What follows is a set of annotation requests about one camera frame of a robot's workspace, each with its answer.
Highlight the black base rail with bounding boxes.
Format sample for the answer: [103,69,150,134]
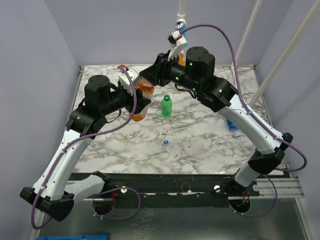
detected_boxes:
[107,173,259,209]

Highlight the blue tray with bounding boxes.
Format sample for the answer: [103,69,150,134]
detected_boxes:
[35,234,109,240]

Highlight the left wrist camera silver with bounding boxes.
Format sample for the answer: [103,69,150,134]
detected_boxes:
[118,68,141,93]

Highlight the white rear pole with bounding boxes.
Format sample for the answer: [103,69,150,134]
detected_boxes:
[235,0,263,64]

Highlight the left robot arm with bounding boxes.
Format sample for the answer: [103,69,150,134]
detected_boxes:
[20,72,151,222]

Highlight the white pipe stand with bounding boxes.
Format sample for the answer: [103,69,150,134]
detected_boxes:
[176,0,187,24]

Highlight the blue faucet tap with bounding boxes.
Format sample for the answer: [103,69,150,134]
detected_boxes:
[174,20,187,32]

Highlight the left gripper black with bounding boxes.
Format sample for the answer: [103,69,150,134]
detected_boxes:
[101,83,152,116]

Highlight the aluminium extrusion rail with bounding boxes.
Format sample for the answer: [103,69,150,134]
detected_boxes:
[256,178,305,199]

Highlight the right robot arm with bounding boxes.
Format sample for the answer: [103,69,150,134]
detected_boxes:
[139,46,293,196]

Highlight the white blue bottle cap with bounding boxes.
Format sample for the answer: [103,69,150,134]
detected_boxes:
[163,139,170,146]

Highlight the orange plastic bottle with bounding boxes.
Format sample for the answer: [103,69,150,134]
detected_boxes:
[132,77,154,122]

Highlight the white diagonal pole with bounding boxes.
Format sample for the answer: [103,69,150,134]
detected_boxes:
[249,0,320,108]

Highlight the yellow faucet tap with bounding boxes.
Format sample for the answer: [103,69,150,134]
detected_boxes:
[178,53,186,67]

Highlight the green plastic bottle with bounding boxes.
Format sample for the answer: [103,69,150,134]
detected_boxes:
[160,94,173,117]

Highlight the blue label plastic bottle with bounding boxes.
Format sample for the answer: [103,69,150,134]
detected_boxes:
[226,119,241,138]

